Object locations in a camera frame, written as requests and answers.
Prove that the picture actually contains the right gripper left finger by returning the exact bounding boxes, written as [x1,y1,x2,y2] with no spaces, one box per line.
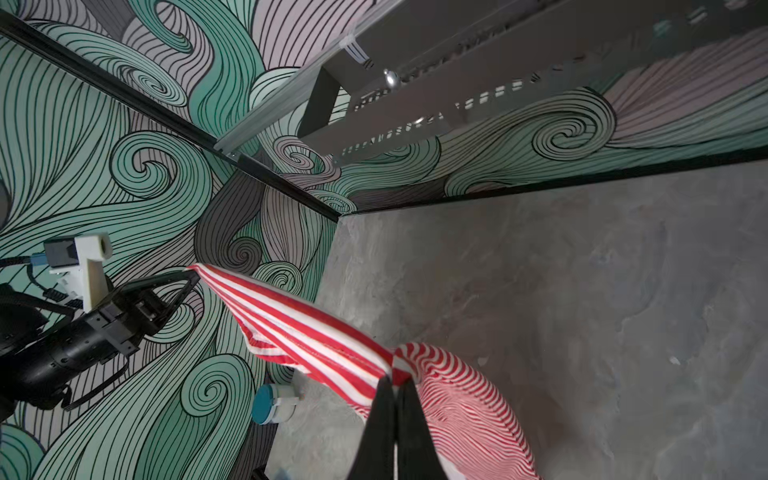
[347,376,396,480]

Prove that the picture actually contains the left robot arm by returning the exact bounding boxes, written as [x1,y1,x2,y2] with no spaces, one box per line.
[1,270,199,420]

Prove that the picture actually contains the black wall shelf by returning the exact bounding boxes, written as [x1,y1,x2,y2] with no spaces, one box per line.
[297,1,767,164]

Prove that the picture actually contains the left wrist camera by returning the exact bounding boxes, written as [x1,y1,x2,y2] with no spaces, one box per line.
[29,233,113,312]

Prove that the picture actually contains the teal lid white mug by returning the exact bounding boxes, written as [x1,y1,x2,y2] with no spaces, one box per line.
[251,384,300,425]

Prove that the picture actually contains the aluminium rail back wall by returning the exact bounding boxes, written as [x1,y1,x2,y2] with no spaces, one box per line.
[212,0,421,158]

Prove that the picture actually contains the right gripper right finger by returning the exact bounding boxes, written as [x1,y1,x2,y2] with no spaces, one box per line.
[395,380,447,480]

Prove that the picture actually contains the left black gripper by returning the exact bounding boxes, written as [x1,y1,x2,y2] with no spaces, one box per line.
[35,270,199,390]

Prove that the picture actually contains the red white striped tank top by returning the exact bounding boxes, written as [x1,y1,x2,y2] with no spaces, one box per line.
[191,264,539,479]

